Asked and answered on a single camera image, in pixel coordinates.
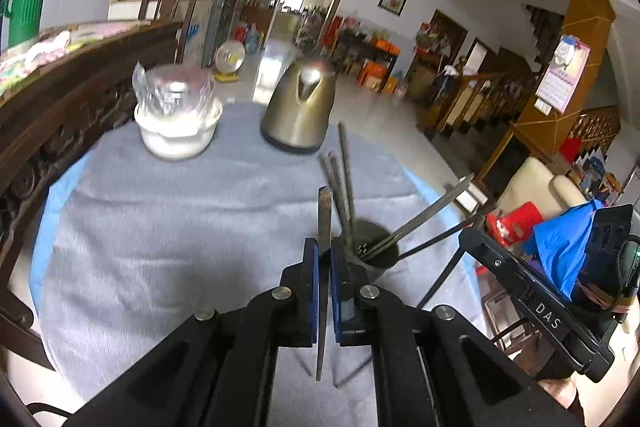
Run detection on orange boxes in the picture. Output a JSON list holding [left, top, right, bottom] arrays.
[[357, 59, 396, 95]]

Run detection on blue water jug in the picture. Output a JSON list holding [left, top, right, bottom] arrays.
[[244, 24, 263, 54]]

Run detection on small floor fan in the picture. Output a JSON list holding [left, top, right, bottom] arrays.
[[214, 41, 247, 82]]

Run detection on white cardboard box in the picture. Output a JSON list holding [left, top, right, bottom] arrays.
[[109, 0, 146, 22]]

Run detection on thin dark metal chopstick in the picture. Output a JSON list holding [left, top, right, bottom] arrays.
[[417, 247, 467, 310], [395, 214, 488, 260]]

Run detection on red plastic stool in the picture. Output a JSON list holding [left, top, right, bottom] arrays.
[[485, 201, 546, 248]]

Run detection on wall calendar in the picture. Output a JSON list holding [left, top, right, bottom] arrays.
[[534, 34, 592, 115]]

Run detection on wooden chair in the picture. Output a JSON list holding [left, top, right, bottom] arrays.
[[139, 0, 198, 62]]

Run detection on white cabinet with blue print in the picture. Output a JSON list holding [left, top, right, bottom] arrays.
[[177, 0, 216, 68]]

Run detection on wooden stair railing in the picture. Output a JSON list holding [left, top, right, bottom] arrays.
[[417, 62, 621, 168]]

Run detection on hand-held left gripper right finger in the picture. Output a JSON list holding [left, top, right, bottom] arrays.
[[330, 237, 581, 427]]

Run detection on person's right hand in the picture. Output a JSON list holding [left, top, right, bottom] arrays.
[[539, 378, 587, 427]]

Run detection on dark carved wooden bench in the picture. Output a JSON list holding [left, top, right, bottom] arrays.
[[0, 19, 186, 358]]

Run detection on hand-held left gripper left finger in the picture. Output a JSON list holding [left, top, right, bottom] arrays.
[[75, 237, 321, 427]]

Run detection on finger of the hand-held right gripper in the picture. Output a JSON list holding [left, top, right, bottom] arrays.
[[459, 226, 532, 294]]

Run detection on beige armchair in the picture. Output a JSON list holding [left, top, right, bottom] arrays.
[[492, 156, 588, 228]]

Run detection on grey tablecloth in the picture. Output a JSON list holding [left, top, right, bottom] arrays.
[[37, 102, 488, 427]]

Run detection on light blue cloth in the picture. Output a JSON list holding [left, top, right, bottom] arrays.
[[27, 142, 483, 298]]

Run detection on white bowl with plastic wrap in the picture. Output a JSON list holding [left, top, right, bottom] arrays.
[[132, 63, 224, 160]]

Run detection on steel electric kettle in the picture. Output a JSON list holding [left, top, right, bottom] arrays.
[[260, 58, 337, 154]]

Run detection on pile of folded cloths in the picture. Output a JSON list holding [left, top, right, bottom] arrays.
[[0, 21, 151, 98]]

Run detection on grey metal cup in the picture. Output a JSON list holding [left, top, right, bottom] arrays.
[[340, 219, 401, 288]]

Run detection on blue plastic bag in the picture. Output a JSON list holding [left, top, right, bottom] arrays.
[[532, 199, 605, 303]]

